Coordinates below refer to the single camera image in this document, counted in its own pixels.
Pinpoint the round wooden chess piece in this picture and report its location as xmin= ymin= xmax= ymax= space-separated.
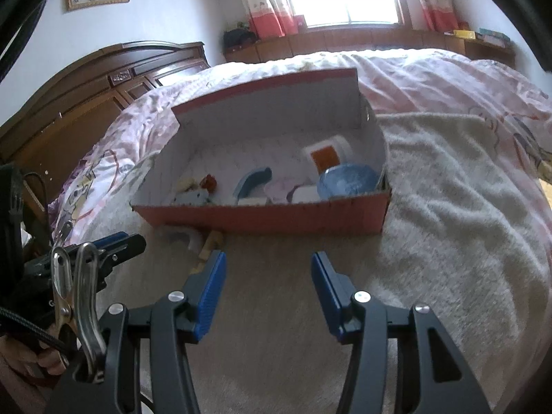
xmin=175 ymin=177 xmax=199 ymax=195

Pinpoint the grey plastic plate with studs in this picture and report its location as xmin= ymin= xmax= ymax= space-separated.
xmin=171 ymin=188 xmax=210 ymax=207

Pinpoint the small red toy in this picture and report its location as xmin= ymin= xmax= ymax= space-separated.
xmin=199 ymin=174 xmax=217 ymax=193

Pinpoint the pale pink curved piece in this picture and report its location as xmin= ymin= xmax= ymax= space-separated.
xmin=264 ymin=178 xmax=302 ymax=204

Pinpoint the white USB wall charger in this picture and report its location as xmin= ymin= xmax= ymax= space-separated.
xmin=291 ymin=185 xmax=321 ymax=204

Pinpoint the blue correction tape dispenser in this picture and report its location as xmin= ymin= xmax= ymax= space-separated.
xmin=316 ymin=164 xmax=380 ymax=200

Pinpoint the white jar orange label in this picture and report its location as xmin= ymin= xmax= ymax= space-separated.
xmin=301 ymin=135 xmax=355 ymax=182

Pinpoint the white earbuds charging case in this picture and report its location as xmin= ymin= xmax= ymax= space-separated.
xmin=235 ymin=196 xmax=269 ymax=207

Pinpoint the person's left hand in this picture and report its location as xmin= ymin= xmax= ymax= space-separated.
xmin=1 ymin=335 xmax=67 ymax=405

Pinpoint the white curved plastic piece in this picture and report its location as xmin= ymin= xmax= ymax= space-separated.
xmin=156 ymin=225 xmax=204 ymax=254

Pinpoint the wooden puzzle piece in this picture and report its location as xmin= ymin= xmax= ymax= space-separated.
xmin=190 ymin=230 xmax=225 ymax=275

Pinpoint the dark wooden headboard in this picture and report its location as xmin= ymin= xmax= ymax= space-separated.
xmin=1 ymin=41 xmax=209 ymax=197

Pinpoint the cream terry towel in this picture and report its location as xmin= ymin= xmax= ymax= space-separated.
xmin=85 ymin=111 xmax=545 ymax=414

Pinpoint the red cardboard shoe box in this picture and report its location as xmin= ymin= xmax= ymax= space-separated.
xmin=131 ymin=68 xmax=391 ymax=235

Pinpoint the dark bag on cabinet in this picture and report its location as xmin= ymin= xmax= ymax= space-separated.
xmin=223 ymin=28 xmax=258 ymax=50

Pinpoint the left pink white curtain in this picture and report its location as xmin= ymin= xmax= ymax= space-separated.
xmin=241 ymin=0 xmax=299 ymax=40

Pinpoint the pink checked bed quilt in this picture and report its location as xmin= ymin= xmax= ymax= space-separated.
xmin=49 ymin=49 xmax=551 ymax=240

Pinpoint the wooden window cabinet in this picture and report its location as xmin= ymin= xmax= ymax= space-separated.
xmin=225 ymin=27 xmax=515 ymax=68

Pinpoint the green book on cabinet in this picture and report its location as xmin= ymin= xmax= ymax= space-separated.
xmin=478 ymin=28 xmax=512 ymax=48

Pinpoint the yellow box on cabinet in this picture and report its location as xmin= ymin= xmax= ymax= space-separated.
xmin=453 ymin=30 xmax=477 ymax=40

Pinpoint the black cable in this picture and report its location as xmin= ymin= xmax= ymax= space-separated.
xmin=0 ymin=167 xmax=70 ymax=354

